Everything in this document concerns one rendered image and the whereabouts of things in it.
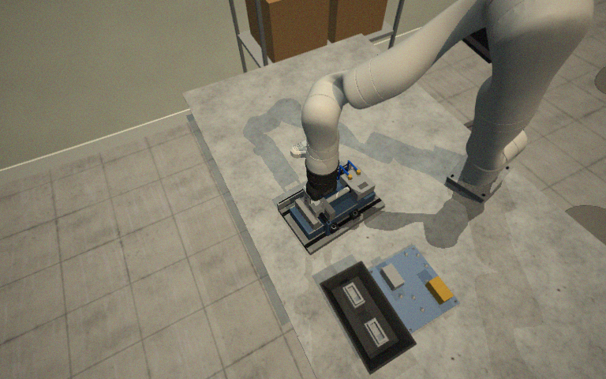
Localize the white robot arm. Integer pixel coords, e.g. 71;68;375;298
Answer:
301;0;594;186

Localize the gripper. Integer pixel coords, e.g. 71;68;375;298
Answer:
290;140;339;205

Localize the yellow brass block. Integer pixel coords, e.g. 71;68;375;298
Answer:
425;276;454;304

